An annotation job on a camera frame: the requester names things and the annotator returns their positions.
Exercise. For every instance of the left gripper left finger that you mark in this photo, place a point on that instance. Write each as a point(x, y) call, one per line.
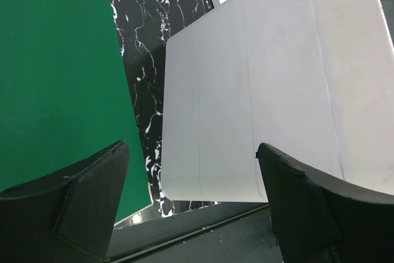
point(67, 215)

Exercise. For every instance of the green binder folder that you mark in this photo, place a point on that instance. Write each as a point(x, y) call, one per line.
point(64, 93)

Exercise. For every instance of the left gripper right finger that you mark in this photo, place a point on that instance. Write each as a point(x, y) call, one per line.
point(317, 217)

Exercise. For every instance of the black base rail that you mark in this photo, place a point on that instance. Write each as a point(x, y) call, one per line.
point(226, 232)

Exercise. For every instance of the white styrofoam box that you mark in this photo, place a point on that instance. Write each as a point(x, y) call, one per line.
point(313, 78)

